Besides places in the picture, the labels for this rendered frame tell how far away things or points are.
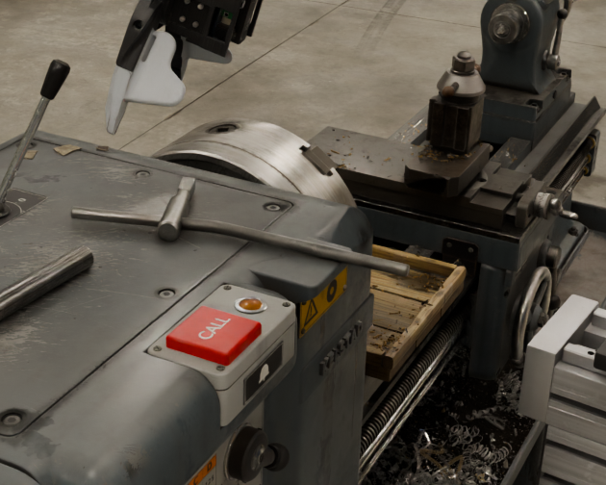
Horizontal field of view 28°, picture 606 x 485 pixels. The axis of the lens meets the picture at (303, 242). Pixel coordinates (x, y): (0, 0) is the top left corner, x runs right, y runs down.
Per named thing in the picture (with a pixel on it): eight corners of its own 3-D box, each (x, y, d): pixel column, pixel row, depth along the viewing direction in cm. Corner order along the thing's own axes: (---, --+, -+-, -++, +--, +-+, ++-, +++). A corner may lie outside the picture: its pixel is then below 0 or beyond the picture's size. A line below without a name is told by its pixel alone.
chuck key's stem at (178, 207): (178, 191, 127) (156, 241, 117) (179, 172, 126) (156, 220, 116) (199, 192, 127) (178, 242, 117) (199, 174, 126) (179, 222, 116)
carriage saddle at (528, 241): (516, 273, 195) (520, 241, 193) (262, 210, 213) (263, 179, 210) (566, 204, 219) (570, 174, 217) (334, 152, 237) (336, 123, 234)
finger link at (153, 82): (155, 146, 96) (204, 43, 97) (88, 117, 96) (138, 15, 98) (162, 155, 99) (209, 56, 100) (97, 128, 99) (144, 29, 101)
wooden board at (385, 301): (391, 383, 166) (392, 358, 164) (168, 316, 180) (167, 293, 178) (464, 289, 190) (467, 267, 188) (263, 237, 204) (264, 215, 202)
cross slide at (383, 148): (521, 235, 194) (524, 210, 192) (285, 179, 211) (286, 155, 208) (550, 197, 208) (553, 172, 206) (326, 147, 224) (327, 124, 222)
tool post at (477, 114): (465, 158, 198) (470, 100, 193) (422, 148, 200) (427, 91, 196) (479, 142, 204) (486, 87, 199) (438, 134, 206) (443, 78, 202)
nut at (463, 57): (469, 77, 194) (471, 56, 192) (446, 72, 195) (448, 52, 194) (478, 69, 197) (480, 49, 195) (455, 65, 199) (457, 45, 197)
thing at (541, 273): (523, 399, 205) (540, 279, 194) (467, 383, 208) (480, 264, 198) (566, 327, 226) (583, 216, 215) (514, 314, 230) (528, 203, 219)
